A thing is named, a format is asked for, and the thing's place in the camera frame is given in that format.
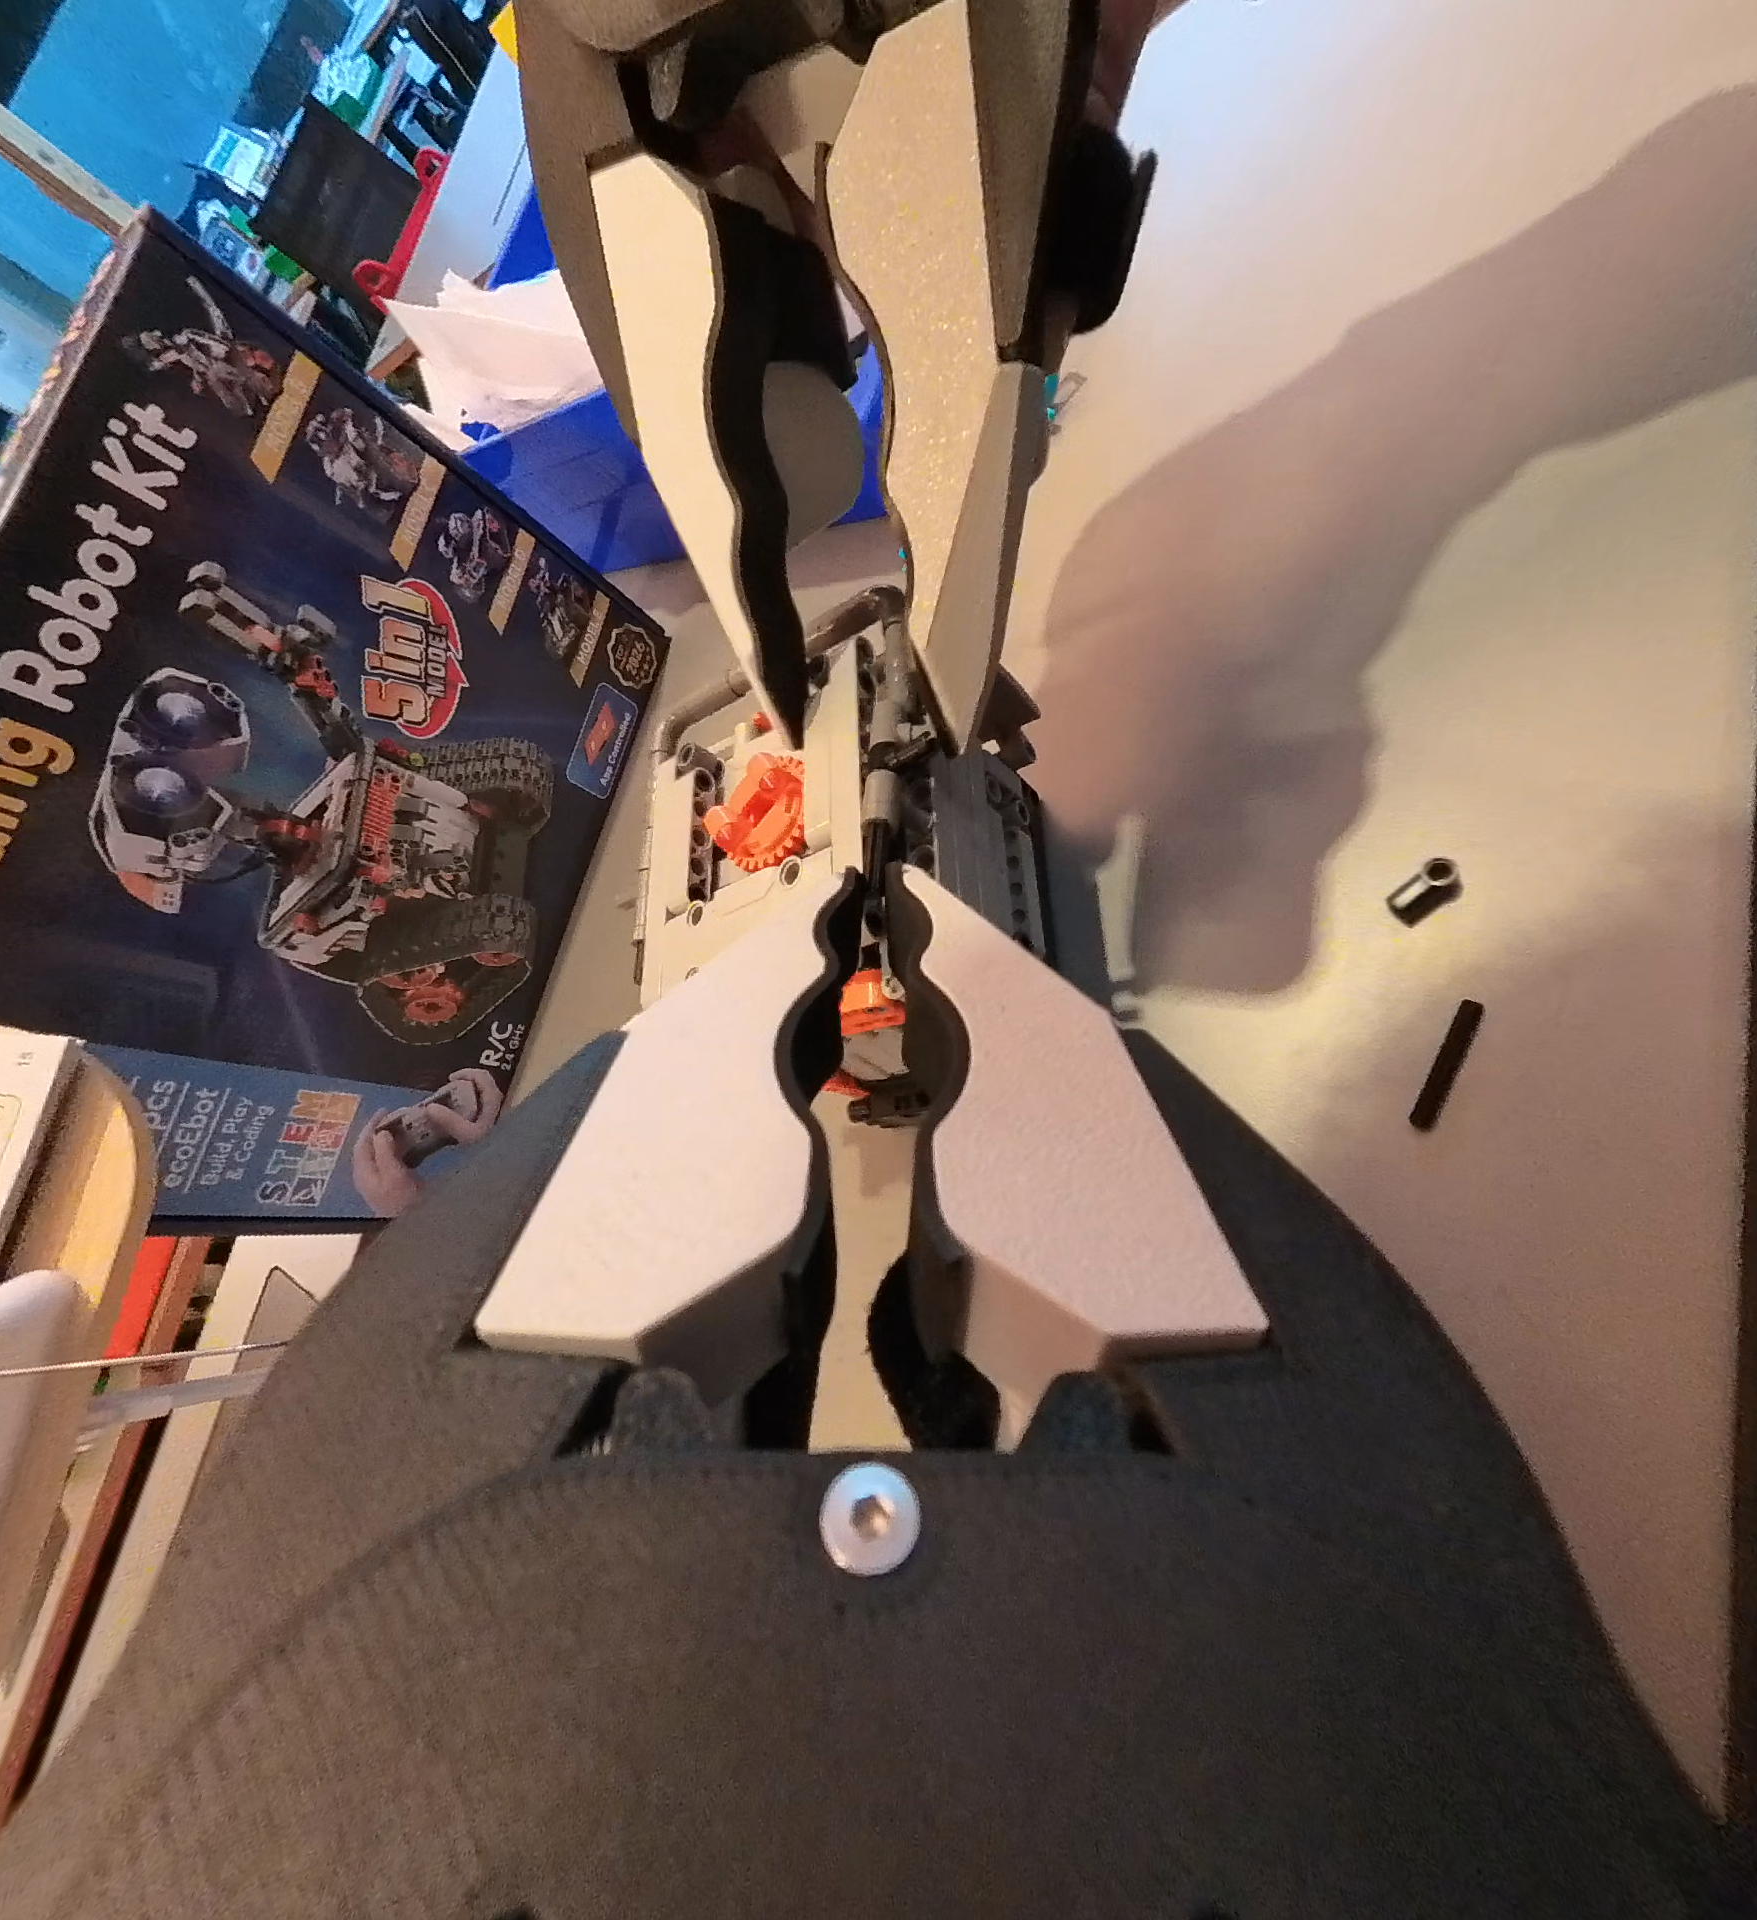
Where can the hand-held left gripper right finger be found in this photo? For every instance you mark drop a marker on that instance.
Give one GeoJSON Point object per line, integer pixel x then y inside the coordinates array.
{"type": "Point", "coordinates": [1105, 1201]}

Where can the clear plastic bags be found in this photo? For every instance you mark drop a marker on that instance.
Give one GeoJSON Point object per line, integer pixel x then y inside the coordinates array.
{"type": "Point", "coordinates": [505, 346]}

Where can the black toy axle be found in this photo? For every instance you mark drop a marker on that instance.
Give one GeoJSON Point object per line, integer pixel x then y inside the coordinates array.
{"type": "Point", "coordinates": [1447, 1066]}

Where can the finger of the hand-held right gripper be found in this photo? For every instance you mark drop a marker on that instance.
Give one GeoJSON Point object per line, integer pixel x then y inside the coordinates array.
{"type": "Point", "coordinates": [969, 301]}
{"type": "Point", "coordinates": [668, 361]}

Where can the robot kit box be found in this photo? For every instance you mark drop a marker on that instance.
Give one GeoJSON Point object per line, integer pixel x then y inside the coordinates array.
{"type": "Point", "coordinates": [218, 781]}

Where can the grey toy brick model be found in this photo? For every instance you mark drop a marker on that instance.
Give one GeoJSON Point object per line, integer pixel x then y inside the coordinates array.
{"type": "Point", "coordinates": [698, 899]}

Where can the blue plastic bin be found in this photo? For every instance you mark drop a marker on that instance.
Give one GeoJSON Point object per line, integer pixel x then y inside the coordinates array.
{"type": "Point", "coordinates": [579, 481]}

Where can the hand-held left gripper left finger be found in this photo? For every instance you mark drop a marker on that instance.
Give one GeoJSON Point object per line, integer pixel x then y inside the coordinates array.
{"type": "Point", "coordinates": [624, 1201]}

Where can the small black pin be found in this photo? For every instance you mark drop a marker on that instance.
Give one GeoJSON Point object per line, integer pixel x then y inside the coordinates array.
{"type": "Point", "coordinates": [1425, 889]}

